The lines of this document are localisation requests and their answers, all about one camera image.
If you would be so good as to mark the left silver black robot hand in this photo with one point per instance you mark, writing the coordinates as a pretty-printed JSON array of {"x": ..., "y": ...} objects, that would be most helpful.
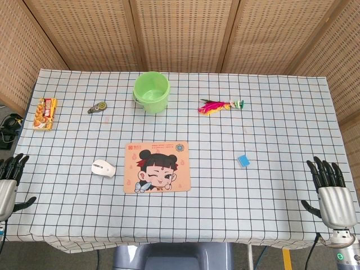
[{"x": 7, "y": 191}]

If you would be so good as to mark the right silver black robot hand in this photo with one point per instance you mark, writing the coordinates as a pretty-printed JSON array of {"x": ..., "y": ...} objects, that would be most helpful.
[{"x": 334, "y": 197}]

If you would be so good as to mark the white computer mouse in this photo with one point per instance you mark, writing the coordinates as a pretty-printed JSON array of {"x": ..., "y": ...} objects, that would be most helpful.
[{"x": 103, "y": 168}]

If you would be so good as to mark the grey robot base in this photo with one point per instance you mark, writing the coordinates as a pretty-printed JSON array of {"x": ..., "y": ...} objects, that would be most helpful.
[{"x": 174, "y": 256}]

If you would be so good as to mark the orange cartoon girl mouse pad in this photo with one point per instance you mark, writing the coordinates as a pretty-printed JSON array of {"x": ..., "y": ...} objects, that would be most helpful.
[{"x": 157, "y": 167}]

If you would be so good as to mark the yellow orange snack box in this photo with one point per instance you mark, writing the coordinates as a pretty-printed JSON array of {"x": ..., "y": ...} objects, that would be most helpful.
[{"x": 45, "y": 113}]

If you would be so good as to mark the blue white eraser block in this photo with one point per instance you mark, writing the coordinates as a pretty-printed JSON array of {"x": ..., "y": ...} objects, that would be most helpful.
[{"x": 243, "y": 160}]

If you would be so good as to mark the grey correction tape dispenser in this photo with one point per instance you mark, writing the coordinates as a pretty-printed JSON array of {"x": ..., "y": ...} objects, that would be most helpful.
[{"x": 98, "y": 107}]

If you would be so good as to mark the colourful feather shuttlecock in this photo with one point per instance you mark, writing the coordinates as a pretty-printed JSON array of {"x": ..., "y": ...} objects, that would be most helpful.
[{"x": 218, "y": 106}]

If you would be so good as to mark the blue white checkered tablecloth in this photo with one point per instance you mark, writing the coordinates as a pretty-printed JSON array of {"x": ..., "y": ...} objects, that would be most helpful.
[{"x": 180, "y": 197}]

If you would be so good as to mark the green plastic bucket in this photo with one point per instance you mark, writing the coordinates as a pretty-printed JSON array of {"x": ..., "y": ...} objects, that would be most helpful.
[{"x": 152, "y": 92}]

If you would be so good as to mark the woven bamboo folding screen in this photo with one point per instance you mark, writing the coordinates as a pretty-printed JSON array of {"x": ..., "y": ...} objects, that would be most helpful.
[{"x": 180, "y": 33}]

